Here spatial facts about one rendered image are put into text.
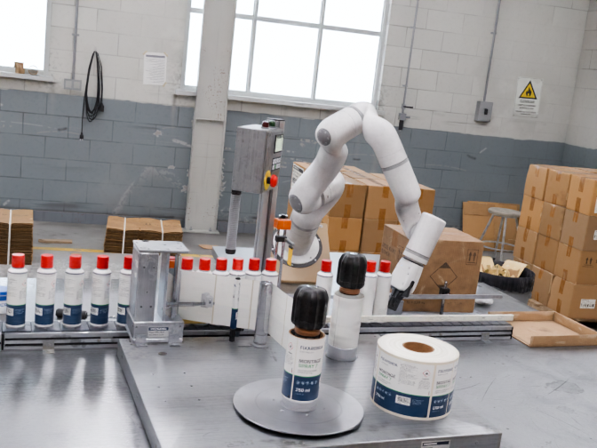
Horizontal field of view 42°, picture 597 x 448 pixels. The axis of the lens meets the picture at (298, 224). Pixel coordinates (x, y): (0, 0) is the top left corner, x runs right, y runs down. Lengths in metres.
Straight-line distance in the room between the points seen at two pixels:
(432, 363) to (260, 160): 0.82
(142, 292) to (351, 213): 3.73
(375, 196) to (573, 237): 1.43
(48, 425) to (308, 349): 0.60
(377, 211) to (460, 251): 2.96
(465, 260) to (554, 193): 3.26
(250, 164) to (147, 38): 5.38
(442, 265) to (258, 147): 0.91
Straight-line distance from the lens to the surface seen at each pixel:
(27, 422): 1.89
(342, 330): 2.20
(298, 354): 1.81
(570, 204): 5.97
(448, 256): 2.89
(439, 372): 1.91
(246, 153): 2.34
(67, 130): 7.67
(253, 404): 1.87
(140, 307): 2.18
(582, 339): 2.93
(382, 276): 2.55
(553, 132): 9.03
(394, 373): 1.91
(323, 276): 2.46
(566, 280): 5.98
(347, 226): 5.78
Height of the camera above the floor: 1.66
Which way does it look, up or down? 11 degrees down
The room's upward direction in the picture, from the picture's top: 6 degrees clockwise
